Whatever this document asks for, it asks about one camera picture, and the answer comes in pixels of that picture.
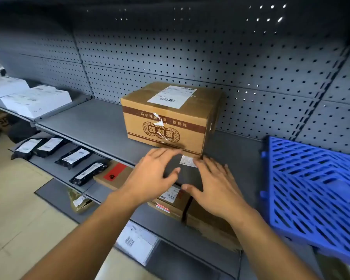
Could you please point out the person's right hand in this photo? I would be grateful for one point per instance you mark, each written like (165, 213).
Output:
(221, 195)

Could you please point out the person's left hand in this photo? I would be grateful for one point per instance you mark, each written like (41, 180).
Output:
(148, 177)

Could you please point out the brown box red striped sticker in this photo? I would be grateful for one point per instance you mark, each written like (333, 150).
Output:
(169, 195)

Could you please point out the brown box red label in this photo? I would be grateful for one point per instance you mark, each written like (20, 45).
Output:
(113, 174)

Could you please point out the brown taped cardboard box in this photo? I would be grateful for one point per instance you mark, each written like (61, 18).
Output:
(207, 230)

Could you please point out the large printed cardboard box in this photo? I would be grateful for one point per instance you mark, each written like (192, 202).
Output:
(169, 131)

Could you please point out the black mailer bag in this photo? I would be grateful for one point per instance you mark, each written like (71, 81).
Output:
(75, 156)
(89, 172)
(26, 145)
(51, 144)

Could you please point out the white box barcode label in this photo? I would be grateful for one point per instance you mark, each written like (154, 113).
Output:
(137, 244)

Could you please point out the grey metal shelving unit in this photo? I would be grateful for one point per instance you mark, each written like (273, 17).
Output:
(99, 125)

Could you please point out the small gold packet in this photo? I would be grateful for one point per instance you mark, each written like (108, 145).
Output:
(80, 202)

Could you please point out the blue plastic pallet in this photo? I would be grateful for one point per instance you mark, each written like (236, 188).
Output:
(309, 183)

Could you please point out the small white labelled box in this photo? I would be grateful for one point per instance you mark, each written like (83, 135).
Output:
(26, 93)
(46, 104)

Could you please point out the large white box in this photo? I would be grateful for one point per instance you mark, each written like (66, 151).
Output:
(5, 87)

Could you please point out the person's left forearm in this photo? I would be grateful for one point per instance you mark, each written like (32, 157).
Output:
(75, 244)

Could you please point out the person's right forearm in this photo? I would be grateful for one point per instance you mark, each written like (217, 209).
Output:
(268, 247)

